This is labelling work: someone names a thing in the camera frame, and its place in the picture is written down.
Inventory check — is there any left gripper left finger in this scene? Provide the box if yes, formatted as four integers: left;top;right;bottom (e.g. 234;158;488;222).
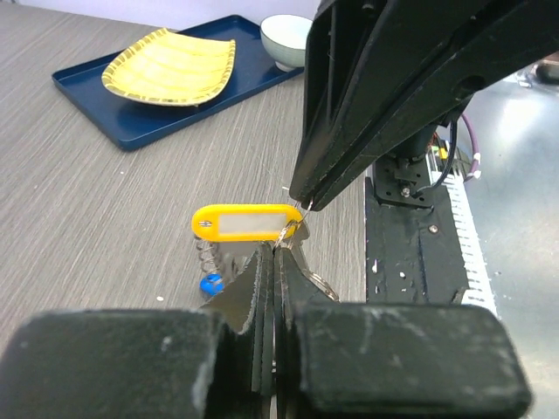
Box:
1;244;273;418

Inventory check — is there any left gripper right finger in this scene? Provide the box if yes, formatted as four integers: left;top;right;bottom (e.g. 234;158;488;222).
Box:
273;248;532;418

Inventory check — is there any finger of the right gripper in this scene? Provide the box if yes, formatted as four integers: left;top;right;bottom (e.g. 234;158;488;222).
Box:
312;1;558;211
289;1;463;205

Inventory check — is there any blue key tag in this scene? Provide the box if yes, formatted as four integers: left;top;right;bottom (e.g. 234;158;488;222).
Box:
199;273;224;299

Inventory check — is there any yellow key tag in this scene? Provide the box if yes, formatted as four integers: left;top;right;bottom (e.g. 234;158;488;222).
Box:
190;203;310;247

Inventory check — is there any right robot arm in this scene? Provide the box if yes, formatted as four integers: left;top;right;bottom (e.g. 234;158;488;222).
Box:
289;1;558;211

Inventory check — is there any pale green bowl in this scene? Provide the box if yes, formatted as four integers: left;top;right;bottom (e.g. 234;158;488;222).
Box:
260;14;313;72

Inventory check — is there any black mounting plate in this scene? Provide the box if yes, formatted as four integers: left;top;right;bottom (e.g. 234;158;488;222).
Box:
364;177;469;305

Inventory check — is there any yellow bamboo basket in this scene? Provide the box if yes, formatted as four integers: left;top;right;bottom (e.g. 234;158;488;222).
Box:
101;28;237;106

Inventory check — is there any blue metal tray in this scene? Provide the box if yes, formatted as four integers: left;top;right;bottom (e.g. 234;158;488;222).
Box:
52;15;303;151

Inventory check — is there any white slotted cable duct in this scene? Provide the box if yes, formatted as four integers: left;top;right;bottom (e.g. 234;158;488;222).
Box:
443;149;499;317

